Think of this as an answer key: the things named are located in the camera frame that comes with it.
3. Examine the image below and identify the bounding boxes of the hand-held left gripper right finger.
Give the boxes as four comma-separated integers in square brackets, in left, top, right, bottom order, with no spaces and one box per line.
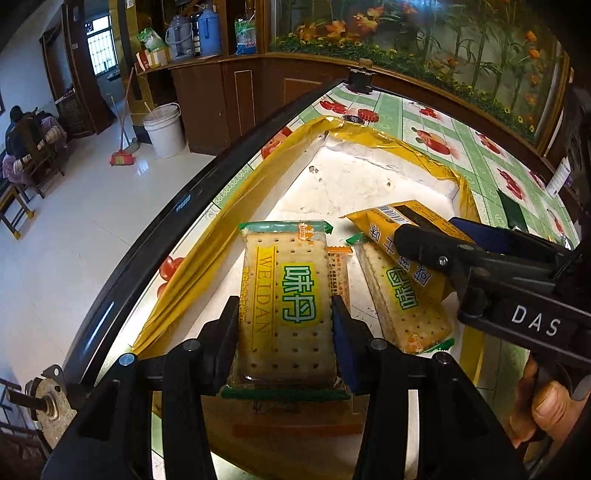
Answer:
[330,295,529,480]

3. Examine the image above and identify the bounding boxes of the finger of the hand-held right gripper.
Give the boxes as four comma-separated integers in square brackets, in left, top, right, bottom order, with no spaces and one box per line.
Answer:
[448,217,578,259]
[392,224,561,301]

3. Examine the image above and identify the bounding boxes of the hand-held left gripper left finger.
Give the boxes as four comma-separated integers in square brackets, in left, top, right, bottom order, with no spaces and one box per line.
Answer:
[41,295,241,480]

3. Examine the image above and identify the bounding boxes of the dark green snack packet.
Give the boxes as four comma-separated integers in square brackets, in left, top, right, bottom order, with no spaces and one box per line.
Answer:
[496,189,527,229]

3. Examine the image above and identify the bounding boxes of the yellow snack packet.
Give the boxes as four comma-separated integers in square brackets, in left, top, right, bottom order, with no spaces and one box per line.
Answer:
[339,200,476,303]

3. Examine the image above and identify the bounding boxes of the green-trimmed cracker packet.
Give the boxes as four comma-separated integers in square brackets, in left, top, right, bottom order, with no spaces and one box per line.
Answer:
[221,219,352,401]
[345,233,455,356]

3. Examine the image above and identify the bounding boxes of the person's right hand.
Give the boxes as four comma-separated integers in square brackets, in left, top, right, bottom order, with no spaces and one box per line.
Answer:
[508,355,585,448]

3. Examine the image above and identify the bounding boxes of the orange-trimmed cracker packet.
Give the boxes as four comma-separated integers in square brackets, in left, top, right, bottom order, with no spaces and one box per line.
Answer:
[325,244,354,305]

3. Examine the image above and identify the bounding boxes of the fruit-print tablecloth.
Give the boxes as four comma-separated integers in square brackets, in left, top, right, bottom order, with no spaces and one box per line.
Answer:
[152,85,580,480]

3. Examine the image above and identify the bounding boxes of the white spray bottle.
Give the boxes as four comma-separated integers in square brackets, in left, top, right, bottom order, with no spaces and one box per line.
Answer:
[547,157,573,197]

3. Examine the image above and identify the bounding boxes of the black jar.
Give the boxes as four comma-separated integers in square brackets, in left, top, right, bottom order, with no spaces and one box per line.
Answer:
[347,67,374,95]

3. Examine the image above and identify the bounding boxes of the red-headed broom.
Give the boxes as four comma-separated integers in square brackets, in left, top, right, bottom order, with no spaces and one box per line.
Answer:
[109,65,141,168]

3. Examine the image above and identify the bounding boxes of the white plastic bucket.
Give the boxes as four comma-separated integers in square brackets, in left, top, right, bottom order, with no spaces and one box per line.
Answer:
[142,103,186,159]

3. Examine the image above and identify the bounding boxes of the floral glass panel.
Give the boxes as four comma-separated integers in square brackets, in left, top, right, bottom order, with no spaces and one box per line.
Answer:
[270,0,566,144]

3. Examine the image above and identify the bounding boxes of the brown wooden cabinet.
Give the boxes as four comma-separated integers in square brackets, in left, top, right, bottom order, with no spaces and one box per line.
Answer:
[134,51,352,158]

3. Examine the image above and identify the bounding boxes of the wooden bench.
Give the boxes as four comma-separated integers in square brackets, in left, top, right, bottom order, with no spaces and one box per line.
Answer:
[0,180,35,241]

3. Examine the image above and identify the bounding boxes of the wooden chair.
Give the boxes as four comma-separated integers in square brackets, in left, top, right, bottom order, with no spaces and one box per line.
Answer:
[18,115,65,199]

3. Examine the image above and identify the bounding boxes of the orange and white carton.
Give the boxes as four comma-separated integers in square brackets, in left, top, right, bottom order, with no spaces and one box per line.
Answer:
[136,48,171,70]

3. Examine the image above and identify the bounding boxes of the grey thermos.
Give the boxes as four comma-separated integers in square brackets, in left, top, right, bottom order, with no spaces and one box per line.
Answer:
[165,15,194,60]

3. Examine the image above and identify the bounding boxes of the blue thermos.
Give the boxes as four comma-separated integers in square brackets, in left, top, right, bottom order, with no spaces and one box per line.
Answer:
[194,7,222,57]

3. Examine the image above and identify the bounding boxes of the green and white bag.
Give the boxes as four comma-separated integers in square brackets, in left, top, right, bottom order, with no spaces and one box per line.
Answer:
[137,28,168,54]

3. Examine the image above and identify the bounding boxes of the barred window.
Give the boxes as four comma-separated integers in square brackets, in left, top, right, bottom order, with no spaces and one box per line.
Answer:
[85,14,118,77]

